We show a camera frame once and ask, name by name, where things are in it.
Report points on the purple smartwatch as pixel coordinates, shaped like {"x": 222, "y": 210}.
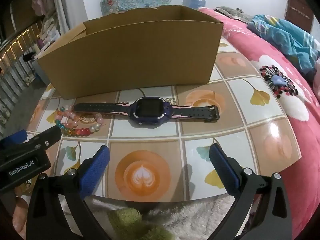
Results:
{"x": 150, "y": 108}

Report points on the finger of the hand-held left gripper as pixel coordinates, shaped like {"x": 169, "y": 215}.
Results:
{"x": 13, "y": 138}
{"x": 48, "y": 136}

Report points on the brown cardboard box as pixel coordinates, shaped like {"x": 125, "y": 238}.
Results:
{"x": 130, "y": 62}

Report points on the grey cloth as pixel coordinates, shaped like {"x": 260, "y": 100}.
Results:
{"x": 230, "y": 11}

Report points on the brown door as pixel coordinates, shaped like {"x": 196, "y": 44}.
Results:
{"x": 298, "y": 12}

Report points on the blue patterned blanket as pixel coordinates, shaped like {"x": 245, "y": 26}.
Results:
{"x": 280, "y": 35}

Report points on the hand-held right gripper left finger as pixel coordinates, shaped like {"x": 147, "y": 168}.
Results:
{"x": 96, "y": 172}

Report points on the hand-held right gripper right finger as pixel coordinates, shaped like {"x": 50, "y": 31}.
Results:
{"x": 222, "y": 167}

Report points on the pink floral blanket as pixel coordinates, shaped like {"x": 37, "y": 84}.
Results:
{"x": 250, "y": 47}

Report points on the white and green fluffy robe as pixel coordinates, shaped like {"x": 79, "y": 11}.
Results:
{"x": 195, "y": 217}

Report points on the cluttered shelf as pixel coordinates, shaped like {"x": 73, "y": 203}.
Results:
{"x": 47, "y": 30}

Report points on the person's left hand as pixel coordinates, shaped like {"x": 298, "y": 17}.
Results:
{"x": 18, "y": 210}

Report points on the white curtain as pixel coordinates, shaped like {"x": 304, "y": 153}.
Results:
{"x": 65, "y": 5}

